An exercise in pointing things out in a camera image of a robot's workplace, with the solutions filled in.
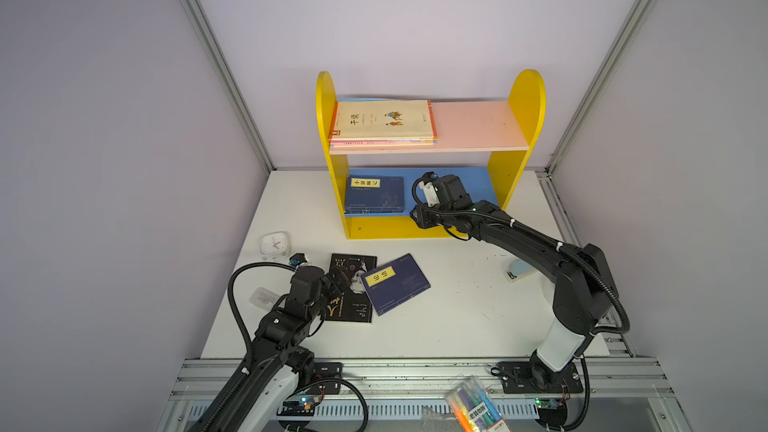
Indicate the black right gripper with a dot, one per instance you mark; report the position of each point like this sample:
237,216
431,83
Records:
421,213

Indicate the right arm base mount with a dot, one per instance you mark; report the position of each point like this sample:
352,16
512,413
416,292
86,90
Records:
532,376

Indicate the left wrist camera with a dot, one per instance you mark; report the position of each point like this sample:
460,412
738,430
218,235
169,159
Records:
298,260

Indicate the pink cartoon cover book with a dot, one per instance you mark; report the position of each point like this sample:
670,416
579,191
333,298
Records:
385,144

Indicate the yellow pink blue bookshelf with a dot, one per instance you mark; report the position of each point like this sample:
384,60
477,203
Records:
404,169

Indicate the light blue stapler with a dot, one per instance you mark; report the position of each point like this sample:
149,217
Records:
519,269

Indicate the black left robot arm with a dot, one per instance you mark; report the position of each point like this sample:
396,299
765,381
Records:
280,331

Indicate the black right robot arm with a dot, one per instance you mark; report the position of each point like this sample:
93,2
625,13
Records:
585,301

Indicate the dark blue book hidden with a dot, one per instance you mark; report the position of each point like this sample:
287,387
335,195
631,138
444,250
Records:
394,283

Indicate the small white alarm clock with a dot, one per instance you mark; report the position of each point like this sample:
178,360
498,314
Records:
275,246

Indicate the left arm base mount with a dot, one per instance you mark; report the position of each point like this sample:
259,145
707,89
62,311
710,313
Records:
283,376

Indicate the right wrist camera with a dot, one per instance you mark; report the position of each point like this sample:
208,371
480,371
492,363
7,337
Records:
426,185

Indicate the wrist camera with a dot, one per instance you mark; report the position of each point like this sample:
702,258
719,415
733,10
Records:
426,185
298,260

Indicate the clear plastic small box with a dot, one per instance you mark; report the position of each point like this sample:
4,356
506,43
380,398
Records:
264,299

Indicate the pack of coloured markers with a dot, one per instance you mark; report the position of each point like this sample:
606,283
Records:
473,408

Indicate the black book gold lettering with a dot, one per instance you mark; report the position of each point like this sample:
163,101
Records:
356,307

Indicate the beige book orange border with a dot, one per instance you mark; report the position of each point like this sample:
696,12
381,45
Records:
383,120

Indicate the dark blue book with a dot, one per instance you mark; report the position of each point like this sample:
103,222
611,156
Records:
374,195

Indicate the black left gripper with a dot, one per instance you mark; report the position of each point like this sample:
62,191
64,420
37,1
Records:
332,290

